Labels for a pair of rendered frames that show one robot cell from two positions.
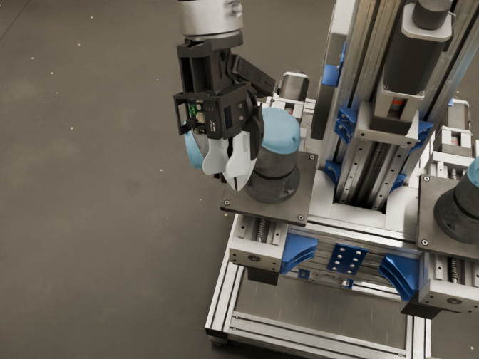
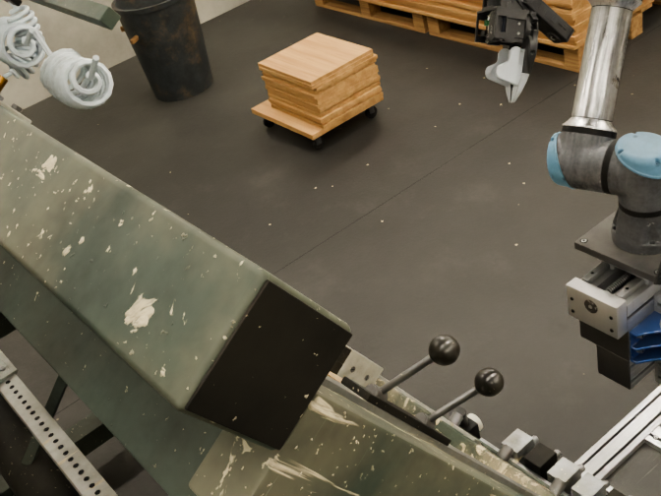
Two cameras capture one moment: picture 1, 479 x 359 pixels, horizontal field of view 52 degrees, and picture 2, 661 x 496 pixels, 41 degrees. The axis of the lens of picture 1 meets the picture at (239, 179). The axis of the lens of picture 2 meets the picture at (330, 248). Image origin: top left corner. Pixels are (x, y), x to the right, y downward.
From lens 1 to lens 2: 1.11 m
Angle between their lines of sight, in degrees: 39
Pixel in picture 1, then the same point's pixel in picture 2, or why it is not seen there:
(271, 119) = (643, 141)
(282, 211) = (640, 262)
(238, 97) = (516, 15)
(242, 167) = (514, 77)
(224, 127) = (496, 29)
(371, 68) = not seen: outside the picture
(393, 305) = not seen: outside the picture
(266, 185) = (628, 223)
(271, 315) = not seen: outside the picture
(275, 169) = (635, 198)
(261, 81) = (554, 21)
